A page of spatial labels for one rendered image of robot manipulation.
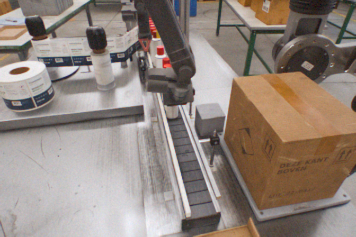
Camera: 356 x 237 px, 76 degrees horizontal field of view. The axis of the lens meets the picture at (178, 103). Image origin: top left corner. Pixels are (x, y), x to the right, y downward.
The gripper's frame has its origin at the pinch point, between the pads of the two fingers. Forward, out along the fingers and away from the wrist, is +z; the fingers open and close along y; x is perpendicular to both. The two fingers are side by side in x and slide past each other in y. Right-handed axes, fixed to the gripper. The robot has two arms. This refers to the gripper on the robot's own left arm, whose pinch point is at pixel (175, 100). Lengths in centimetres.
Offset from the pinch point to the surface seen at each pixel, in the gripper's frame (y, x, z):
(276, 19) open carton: -133, -103, 111
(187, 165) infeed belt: -0.1, 23.2, -4.6
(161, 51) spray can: 0.7, -27.9, 14.2
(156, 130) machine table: 7.7, 8.0, 15.0
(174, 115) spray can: -0.3, 3.5, 9.7
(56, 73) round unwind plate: 56, -34, 42
